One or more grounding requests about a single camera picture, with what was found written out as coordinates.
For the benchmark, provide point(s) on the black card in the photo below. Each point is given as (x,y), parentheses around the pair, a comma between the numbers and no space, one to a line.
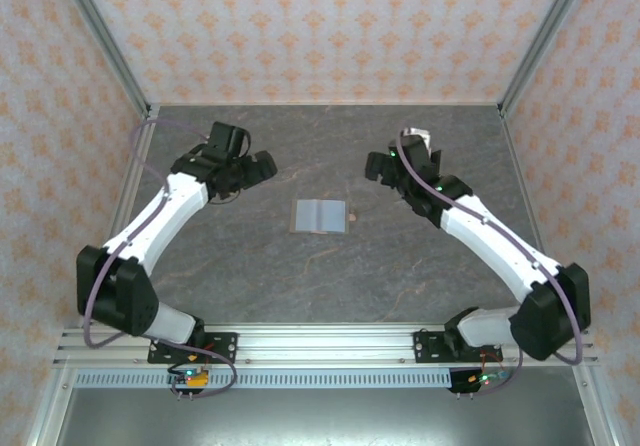
(436,160)

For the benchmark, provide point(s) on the white card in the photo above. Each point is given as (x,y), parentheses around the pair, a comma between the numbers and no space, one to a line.
(419,136)

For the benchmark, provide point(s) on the beige folding card holder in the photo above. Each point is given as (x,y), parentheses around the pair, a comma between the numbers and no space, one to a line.
(320,216)

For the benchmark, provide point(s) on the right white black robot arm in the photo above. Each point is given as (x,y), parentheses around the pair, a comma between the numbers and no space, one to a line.
(490,238)

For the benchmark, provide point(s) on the thin aluminium edge strip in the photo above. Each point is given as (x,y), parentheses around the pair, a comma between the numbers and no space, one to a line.
(325,102)

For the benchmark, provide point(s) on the circuit board with green light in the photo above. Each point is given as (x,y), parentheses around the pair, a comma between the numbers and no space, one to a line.
(487,378)

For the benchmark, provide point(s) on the circuit board with yellow connector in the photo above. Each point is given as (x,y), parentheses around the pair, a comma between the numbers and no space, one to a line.
(197,378)

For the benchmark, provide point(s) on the grey metal sheet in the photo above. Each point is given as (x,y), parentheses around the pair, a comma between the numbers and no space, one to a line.
(325,416)

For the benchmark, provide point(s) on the aluminium side rail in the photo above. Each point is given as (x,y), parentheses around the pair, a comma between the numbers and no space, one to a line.
(527,191)
(130,188)

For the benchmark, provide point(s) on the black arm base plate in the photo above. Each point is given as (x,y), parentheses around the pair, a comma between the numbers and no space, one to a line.
(425,346)
(225,346)

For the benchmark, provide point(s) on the long aluminium profile rail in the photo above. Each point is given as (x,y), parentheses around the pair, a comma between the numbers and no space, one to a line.
(325,346)

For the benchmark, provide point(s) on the aluminium frame post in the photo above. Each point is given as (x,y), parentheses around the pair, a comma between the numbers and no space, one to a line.
(541,41)
(108,41)

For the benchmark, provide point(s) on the aluminium frame leg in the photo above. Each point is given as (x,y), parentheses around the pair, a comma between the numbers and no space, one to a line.
(595,411)
(50,411)

